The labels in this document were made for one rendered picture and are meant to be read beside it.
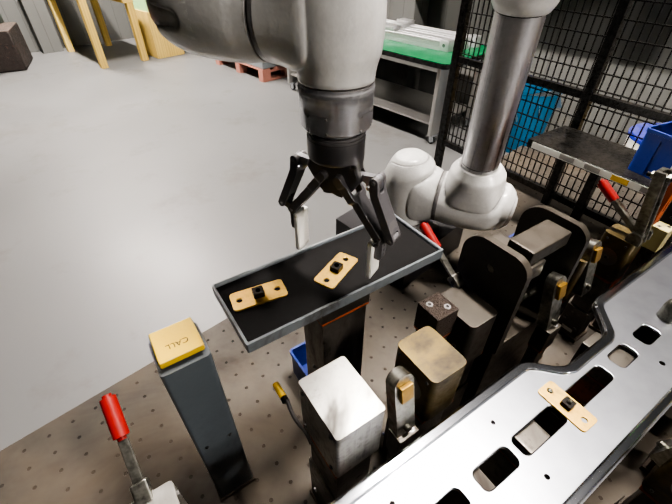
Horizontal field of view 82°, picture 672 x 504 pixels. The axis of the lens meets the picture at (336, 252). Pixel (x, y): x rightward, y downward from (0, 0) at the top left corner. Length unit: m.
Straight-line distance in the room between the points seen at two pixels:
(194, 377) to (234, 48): 0.43
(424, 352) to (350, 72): 0.42
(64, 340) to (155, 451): 1.46
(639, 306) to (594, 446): 0.37
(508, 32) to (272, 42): 0.61
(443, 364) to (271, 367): 0.56
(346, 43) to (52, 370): 2.11
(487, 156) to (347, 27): 0.73
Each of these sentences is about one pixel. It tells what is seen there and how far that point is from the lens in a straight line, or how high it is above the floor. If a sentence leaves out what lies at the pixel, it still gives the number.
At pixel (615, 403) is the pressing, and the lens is 0.82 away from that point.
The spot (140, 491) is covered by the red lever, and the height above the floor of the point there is 1.07.
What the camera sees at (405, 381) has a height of 1.10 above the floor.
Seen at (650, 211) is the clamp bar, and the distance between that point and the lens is 1.07.
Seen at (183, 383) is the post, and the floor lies 1.11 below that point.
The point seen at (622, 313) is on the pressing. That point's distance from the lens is 0.98.
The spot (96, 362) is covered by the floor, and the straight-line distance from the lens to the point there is 2.25.
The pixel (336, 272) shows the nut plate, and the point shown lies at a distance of 0.63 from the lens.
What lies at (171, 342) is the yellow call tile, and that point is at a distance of 0.59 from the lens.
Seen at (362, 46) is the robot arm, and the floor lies 1.50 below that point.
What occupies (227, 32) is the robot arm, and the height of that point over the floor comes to 1.51.
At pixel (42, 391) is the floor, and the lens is 2.27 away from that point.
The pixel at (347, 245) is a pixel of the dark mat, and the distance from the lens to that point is 0.69.
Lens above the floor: 1.59
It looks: 40 degrees down
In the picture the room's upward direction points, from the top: straight up
